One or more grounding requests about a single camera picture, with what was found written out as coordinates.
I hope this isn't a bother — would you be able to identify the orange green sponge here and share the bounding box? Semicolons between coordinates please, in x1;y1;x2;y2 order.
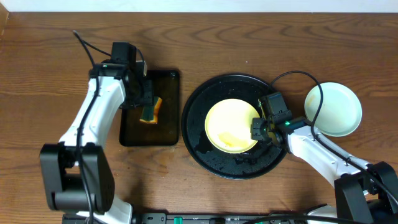
139;96;162;124

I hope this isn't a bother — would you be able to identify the yellow plate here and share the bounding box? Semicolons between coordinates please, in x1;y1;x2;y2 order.
205;98;259;154

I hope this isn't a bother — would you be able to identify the light green plate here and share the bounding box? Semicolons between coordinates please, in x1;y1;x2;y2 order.
304;82;363;137

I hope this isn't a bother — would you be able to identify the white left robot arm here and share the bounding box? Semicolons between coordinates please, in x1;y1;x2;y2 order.
39;60;151;223

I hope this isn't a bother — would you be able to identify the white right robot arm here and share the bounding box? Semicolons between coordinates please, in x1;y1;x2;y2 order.
251;118;397;223

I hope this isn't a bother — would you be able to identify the black round tray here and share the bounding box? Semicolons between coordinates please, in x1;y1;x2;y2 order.
181;73;286;179

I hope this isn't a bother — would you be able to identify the black rectangular tray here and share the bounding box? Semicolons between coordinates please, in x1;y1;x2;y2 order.
119;70;180;147

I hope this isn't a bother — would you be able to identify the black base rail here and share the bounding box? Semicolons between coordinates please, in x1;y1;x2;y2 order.
62;205;337;224

